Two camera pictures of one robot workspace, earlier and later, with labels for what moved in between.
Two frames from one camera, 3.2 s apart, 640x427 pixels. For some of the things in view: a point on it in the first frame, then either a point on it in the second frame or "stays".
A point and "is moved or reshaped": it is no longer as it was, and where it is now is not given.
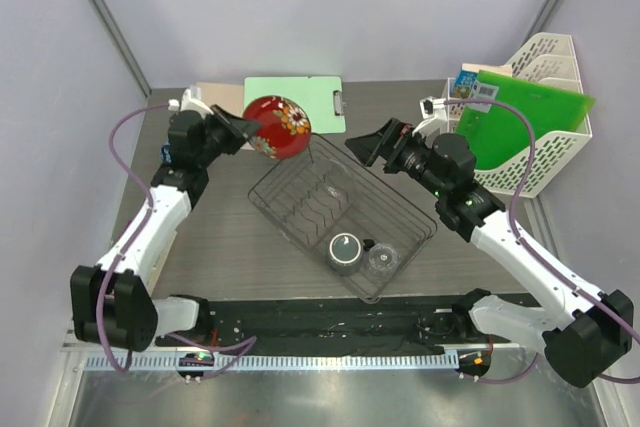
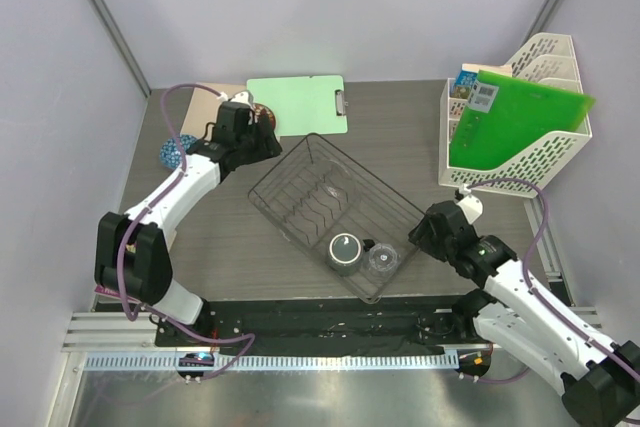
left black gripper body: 218,140 → 258,144
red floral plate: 285,128 is moved or reshaped
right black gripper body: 415,159 → 425,237
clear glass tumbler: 383,261 stays
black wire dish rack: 345,215 stays
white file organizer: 551,61 stays
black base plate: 329,326 stays
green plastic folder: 496,131 stays
